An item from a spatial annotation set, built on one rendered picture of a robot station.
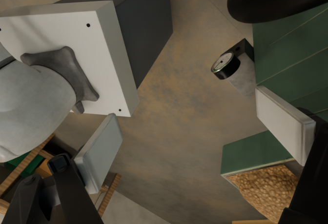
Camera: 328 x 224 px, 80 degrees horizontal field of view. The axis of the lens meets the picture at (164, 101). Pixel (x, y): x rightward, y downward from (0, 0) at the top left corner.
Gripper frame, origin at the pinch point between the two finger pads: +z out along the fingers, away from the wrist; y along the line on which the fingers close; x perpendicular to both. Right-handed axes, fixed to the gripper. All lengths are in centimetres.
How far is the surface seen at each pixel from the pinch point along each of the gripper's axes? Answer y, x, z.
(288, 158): 11.5, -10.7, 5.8
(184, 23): 5, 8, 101
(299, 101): 16.6, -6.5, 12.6
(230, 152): 5.7, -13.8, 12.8
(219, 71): 8.2, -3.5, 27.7
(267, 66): 17.9, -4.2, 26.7
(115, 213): -141, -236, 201
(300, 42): 23.7, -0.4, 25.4
